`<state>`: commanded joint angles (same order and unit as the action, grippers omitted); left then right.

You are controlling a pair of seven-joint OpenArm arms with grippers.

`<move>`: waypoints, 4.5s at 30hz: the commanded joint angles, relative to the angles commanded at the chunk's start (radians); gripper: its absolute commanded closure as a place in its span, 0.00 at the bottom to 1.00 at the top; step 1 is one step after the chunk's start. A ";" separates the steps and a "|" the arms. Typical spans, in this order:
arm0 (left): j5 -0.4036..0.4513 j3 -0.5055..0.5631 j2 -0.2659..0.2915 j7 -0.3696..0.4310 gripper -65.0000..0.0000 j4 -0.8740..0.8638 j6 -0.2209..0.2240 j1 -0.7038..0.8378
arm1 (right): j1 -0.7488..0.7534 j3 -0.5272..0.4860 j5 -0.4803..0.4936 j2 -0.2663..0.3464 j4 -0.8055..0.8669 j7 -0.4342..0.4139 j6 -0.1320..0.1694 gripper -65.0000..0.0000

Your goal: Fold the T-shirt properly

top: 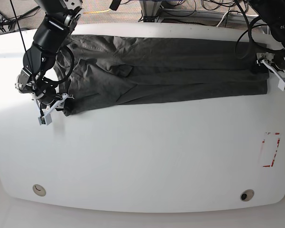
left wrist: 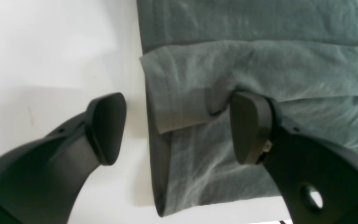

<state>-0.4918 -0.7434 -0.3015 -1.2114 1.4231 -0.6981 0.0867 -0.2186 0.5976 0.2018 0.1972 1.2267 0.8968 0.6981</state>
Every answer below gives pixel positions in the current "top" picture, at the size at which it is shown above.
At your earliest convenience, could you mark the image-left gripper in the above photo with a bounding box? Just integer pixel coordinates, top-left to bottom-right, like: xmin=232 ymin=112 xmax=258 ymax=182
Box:
xmin=33 ymin=93 xmax=74 ymax=124

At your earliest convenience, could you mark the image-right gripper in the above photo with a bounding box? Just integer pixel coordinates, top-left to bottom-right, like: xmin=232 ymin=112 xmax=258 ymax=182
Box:
xmin=256 ymin=52 xmax=285 ymax=90

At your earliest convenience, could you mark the dark grey T-shirt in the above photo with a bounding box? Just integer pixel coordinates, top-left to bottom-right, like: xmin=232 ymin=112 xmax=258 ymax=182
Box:
xmin=54 ymin=35 xmax=269 ymax=116

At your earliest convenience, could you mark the red tape rectangle marking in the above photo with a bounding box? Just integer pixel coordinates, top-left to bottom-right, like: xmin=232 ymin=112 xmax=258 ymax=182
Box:
xmin=259 ymin=132 xmax=281 ymax=168

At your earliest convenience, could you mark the black tripod stand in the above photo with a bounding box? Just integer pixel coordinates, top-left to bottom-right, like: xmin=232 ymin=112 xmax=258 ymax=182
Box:
xmin=0 ymin=0 xmax=44 ymax=33

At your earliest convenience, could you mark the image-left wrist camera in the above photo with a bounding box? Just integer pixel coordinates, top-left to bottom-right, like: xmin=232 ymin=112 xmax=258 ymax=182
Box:
xmin=38 ymin=116 xmax=48 ymax=125

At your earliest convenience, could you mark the left table cable grommet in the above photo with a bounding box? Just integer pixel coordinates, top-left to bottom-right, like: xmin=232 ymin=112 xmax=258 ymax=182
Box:
xmin=32 ymin=184 xmax=46 ymax=197

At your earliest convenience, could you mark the table cable grommet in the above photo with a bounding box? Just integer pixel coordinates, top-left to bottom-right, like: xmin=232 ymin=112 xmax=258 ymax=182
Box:
xmin=240 ymin=190 xmax=255 ymax=202
xmin=32 ymin=184 xmax=46 ymax=197

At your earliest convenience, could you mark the yellow cable on floor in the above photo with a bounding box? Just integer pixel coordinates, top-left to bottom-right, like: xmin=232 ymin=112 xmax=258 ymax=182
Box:
xmin=82 ymin=8 xmax=111 ymax=15

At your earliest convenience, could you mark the right table cable grommet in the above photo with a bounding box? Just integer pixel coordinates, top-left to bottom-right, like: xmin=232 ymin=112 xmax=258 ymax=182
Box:
xmin=240 ymin=190 xmax=255 ymax=202

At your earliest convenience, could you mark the aluminium frame post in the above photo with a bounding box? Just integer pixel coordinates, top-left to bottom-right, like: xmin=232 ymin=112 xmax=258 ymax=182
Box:
xmin=139 ymin=0 xmax=162 ymax=22

